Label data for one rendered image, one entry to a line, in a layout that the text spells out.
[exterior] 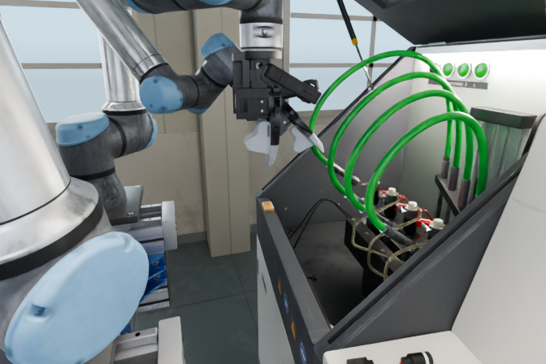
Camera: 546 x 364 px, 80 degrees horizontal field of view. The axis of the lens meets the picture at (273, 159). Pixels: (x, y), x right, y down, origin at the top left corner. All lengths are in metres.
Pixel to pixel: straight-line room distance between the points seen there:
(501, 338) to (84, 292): 0.52
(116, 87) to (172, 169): 1.63
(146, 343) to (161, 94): 0.43
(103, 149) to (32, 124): 0.62
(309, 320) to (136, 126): 0.66
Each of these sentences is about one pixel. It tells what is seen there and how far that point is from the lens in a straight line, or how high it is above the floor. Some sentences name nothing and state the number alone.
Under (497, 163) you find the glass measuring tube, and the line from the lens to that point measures 0.93.
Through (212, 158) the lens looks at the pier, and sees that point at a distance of 2.26.
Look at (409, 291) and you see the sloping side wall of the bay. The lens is 0.57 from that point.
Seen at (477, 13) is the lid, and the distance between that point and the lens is 0.95.
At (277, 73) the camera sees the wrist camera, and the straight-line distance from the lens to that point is 0.58.
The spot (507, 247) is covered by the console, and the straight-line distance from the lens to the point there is 0.58.
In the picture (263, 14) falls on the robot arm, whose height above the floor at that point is 1.47.
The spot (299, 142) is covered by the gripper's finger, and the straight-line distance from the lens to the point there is 0.75.
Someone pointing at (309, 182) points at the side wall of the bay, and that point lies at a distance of 1.15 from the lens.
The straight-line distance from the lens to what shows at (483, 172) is 0.70.
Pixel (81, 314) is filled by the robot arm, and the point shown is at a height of 1.21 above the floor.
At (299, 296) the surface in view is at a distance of 0.70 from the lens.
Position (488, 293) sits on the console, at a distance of 0.61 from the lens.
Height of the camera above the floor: 1.40
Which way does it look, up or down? 17 degrees down
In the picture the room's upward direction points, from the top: straight up
